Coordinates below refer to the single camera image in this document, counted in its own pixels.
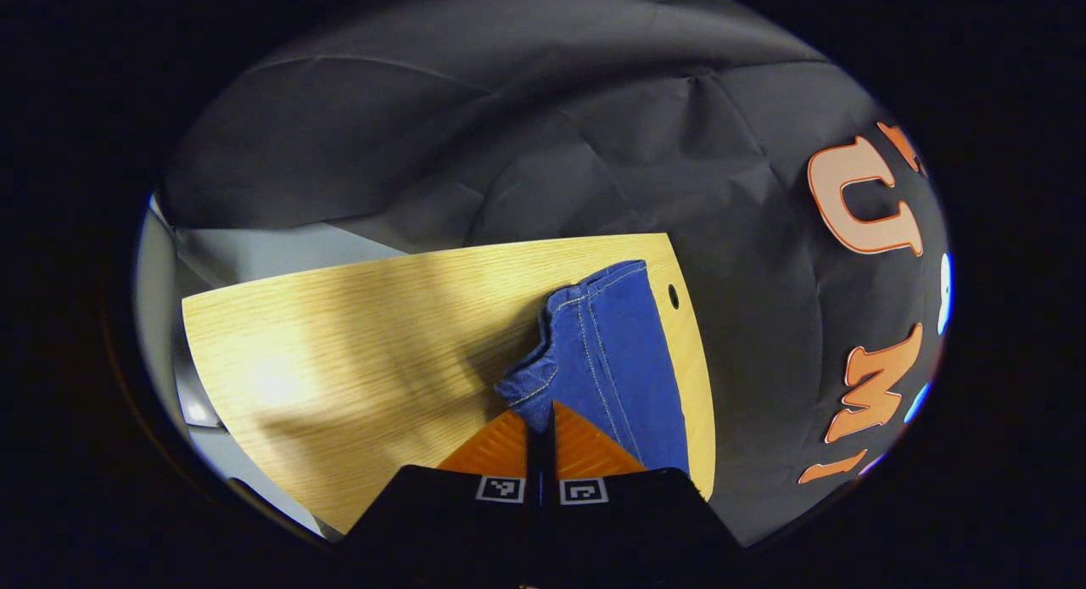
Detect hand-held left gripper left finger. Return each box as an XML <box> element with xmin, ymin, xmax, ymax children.
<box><xmin>339</xmin><ymin>401</ymin><xmax>544</xmax><ymax>586</ymax></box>

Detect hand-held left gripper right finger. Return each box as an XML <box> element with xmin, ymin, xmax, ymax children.
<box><xmin>543</xmin><ymin>401</ymin><xmax>741</xmax><ymax>586</ymax></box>

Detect blue jeans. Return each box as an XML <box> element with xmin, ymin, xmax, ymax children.
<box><xmin>495</xmin><ymin>260</ymin><xmax>691</xmax><ymax>475</ymax></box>

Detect black backdrop cloth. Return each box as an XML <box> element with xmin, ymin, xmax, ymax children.
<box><xmin>157</xmin><ymin>0</ymin><xmax>951</xmax><ymax>547</ymax></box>

